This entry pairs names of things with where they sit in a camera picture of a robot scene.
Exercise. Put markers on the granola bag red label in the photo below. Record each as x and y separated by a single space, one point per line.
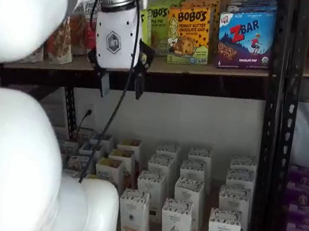
83 28

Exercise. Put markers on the white wall outlet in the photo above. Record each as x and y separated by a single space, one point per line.
91 107

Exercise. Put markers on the purely elizabeth yellow box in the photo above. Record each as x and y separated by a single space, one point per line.
121 156
129 144
107 170

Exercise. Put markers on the black shelf beam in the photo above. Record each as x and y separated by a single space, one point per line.
207 86

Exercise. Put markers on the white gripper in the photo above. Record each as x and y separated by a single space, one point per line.
117 40

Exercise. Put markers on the green cereal box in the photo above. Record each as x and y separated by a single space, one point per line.
69 147

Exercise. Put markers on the white box yellow strip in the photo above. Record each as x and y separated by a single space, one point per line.
162 164
134 222
151 190
169 149

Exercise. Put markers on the blue Z Bar box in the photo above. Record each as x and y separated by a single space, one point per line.
244 44
252 4

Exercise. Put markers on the granola bag orange label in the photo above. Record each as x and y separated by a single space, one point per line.
60 45

